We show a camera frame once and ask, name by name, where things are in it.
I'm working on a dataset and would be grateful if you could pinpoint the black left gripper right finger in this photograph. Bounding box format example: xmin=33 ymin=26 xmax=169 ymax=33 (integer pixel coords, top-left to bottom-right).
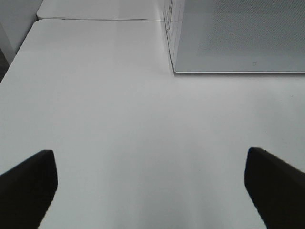
xmin=244 ymin=147 xmax=305 ymax=229

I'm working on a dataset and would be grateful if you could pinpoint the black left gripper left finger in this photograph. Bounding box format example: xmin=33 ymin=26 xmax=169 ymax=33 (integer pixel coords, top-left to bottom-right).
xmin=0 ymin=150 xmax=58 ymax=229

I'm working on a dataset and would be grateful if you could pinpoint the white microwave door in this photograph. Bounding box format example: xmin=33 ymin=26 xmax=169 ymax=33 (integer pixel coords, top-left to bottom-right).
xmin=173 ymin=0 xmax=305 ymax=73

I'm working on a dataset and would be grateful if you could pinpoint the white microwave oven body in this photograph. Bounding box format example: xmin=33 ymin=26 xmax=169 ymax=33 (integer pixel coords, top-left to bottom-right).
xmin=163 ymin=0 xmax=305 ymax=74

